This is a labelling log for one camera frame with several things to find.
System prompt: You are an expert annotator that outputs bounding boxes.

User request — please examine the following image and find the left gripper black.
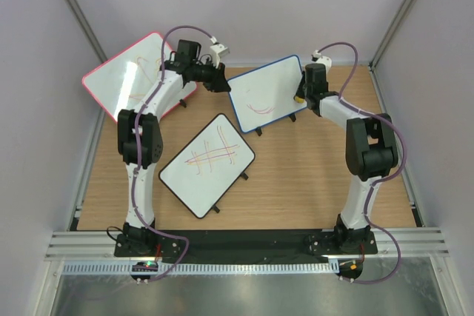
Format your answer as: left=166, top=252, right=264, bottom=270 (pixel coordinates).
left=190, top=58, right=231, bottom=94

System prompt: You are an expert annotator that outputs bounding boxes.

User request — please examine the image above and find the yellow black whiteboard eraser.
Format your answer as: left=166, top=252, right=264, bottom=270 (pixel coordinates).
left=293, top=95, right=304, bottom=104

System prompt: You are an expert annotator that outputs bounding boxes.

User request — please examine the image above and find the blue framed whiteboard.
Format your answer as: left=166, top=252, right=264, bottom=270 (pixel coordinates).
left=228, top=55, right=307, bottom=133

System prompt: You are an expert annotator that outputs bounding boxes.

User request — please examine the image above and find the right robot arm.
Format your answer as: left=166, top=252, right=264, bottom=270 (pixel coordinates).
left=294, top=62, right=398, bottom=254

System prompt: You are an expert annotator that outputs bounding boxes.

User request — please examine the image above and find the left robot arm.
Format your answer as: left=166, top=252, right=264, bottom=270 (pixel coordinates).
left=114, top=38, right=230, bottom=257

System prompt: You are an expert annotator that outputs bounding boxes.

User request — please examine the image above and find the black framed whiteboard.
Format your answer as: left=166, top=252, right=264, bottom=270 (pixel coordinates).
left=158, top=113, right=256, bottom=219

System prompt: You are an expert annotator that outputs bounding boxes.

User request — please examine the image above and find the pink framed whiteboard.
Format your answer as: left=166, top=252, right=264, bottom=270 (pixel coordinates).
left=81, top=31, right=199, bottom=132

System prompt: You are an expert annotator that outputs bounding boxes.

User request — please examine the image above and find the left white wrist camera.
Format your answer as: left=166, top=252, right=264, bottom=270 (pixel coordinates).
left=210, top=36, right=230, bottom=68

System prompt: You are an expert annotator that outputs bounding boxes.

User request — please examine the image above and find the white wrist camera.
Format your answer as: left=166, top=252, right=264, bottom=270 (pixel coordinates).
left=210, top=36, right=230, bottom=68
left=311, top=50, right=333, bottom=72

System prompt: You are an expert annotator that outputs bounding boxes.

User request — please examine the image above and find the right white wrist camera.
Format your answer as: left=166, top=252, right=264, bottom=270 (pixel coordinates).
left=311, top=50, right=333, bottom=72

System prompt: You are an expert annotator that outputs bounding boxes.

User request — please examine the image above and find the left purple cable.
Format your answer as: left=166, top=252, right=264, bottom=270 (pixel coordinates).
left=133, top=25, right=191, bottom=283

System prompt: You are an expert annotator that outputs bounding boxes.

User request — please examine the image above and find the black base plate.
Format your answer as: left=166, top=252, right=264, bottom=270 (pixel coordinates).
left=114, top=229, right=378, bottom=259

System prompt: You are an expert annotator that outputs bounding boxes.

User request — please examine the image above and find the aluminium frame rail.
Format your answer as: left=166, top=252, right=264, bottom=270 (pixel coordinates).
left=45, top=227, right=449, bottom=260

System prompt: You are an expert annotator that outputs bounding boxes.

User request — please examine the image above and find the slotted cable duct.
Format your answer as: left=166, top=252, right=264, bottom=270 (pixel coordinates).
left=62, top=260, right=339, bottom=277

